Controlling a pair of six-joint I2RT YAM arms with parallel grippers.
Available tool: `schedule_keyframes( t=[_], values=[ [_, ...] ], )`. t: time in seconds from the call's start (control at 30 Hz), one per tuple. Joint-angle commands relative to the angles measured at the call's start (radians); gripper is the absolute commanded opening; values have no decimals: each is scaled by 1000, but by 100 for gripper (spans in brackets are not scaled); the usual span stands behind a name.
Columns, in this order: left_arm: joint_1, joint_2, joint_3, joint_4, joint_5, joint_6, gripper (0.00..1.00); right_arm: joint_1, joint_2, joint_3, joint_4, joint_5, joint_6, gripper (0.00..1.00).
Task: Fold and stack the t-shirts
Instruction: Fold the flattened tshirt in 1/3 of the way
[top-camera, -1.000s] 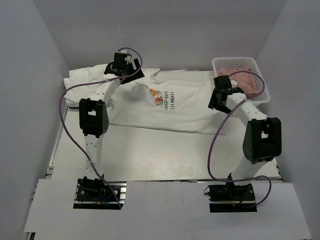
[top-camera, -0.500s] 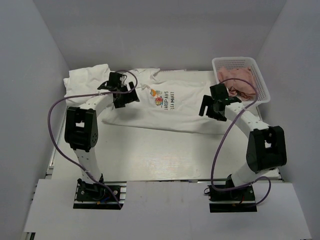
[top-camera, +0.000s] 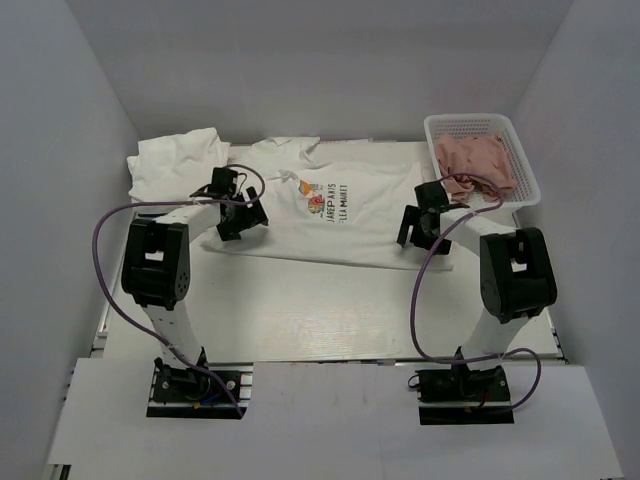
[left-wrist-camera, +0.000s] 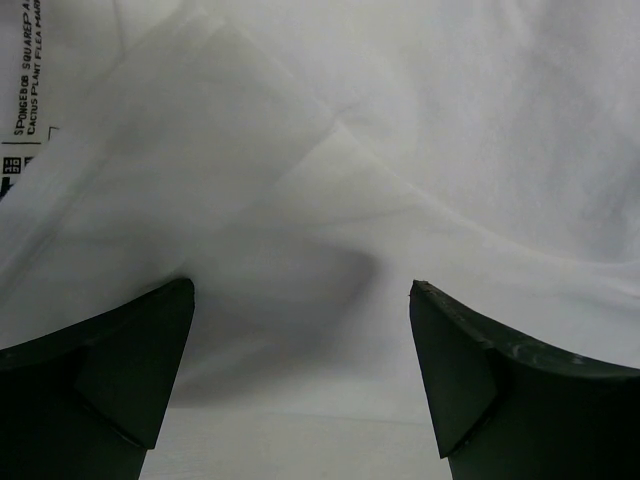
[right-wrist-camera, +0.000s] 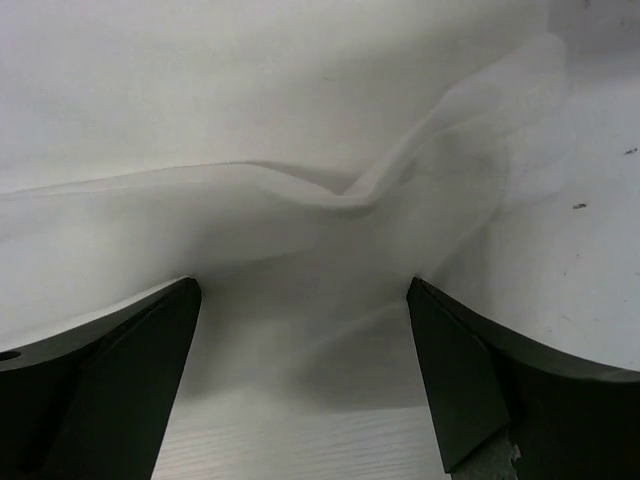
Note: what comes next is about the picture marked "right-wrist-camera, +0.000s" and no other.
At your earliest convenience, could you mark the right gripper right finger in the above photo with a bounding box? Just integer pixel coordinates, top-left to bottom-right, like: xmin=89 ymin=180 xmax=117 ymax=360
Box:
xmin=406 ymin=278 xmax=639 ymax=479

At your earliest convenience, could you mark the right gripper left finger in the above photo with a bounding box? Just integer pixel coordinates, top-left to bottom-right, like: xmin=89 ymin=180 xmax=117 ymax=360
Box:
xmin=1 ymin=278 xmax=201 ymax=480

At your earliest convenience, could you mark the white printed t shirt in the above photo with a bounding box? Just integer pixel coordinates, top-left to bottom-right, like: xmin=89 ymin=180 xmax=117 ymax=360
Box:
xmin=0 ymin=0 xmax=571 ymax=416

